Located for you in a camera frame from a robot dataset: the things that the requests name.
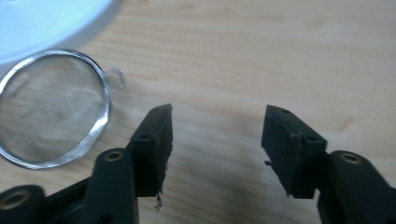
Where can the metal mesh strainer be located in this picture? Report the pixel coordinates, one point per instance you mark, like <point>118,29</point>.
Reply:
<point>53,109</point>

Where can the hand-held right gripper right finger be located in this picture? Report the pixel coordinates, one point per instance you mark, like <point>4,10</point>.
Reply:
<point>295,155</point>

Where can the white plate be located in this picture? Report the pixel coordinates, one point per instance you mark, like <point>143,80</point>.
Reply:
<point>43,21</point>

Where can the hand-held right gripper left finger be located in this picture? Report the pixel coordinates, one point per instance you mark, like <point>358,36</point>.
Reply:
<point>151,155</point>

